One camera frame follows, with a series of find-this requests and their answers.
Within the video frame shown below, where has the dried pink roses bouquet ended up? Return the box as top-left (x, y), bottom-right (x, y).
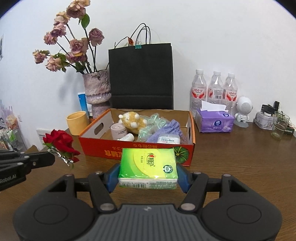
top-left (32, 1), bottom-right (104, 75)

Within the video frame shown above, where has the white spray bottle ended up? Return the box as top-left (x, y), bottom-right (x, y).
top-left (118, 133), bottom-right (134, 142)

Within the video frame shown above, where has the clear box with black items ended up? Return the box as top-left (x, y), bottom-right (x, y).
top-left (253, 101), bottom-right (280, 131)

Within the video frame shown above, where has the yellow white plush toy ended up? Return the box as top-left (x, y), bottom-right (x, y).
top-left (118, 111), bottom-right (147, 135)

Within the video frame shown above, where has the black paper bag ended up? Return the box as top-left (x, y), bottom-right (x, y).
top-left (108, 23), bottom-right (174, 109)

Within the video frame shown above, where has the purple tissue box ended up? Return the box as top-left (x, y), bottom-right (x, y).
top-left (195, 101), bottom-right (234, 133)

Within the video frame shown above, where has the water bottle left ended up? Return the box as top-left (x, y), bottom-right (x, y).
top-left (191, 69), bottom-right (207, 115)

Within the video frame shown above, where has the blue white tube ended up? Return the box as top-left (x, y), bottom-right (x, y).
top-left (78, 92), bottom-right (89, 116)

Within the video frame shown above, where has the water bottle right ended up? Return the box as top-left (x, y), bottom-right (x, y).
top-left (223, 73), bottom-right (238, 115)

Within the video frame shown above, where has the green tissue pack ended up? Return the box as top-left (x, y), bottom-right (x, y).
top-left (118, 148), bottom-right (178, 189)

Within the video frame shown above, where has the iridescent plastic bag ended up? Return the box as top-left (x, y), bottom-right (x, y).
top-left (137, 113), bottom-right (170, 142)

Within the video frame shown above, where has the water bottle middle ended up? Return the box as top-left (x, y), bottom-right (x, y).
top-left (208, 71), bottom-right (224, 104)

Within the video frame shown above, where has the water bottle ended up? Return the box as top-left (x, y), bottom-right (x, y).
top-left (208, 71), bottom-right (224, 104)
top-left (191, 69), bottom-right (207, 115)
top-left (223, 73), bottom-right (238, 115)

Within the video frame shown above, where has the translucent pill container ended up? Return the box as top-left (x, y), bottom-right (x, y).
top-left (157, 133), bottom-right (181, 144)

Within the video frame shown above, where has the yellow mug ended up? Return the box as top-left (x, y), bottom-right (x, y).
top-left (66, 111), bottom-right (89, 136)

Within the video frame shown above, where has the purple drawstring pouch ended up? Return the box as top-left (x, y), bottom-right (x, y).
top-left (146, 120), bottom-right (187, 144)

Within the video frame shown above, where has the white booklet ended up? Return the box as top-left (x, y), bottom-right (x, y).
top-left (36, 128), bottom-right (52, 144)

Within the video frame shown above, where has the purple ceramic vase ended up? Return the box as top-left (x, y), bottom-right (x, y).
top-left (83, 70), bottom-right (111, 119)

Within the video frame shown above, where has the red cardboard box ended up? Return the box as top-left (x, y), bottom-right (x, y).
top-left (79, 108), bottom-right (196, 167)

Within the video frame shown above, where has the white robot figurine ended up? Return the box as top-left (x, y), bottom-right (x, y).
top-left (234, 96), bottom-right (253, 128)

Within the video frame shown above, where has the red rose hair clip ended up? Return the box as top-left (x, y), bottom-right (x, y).
top-left (43, 130), bottom-right (80, 168)

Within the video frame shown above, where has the clear drinking glass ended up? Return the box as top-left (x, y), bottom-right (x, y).
top-left (271, 111), bottom-right (290, 140)

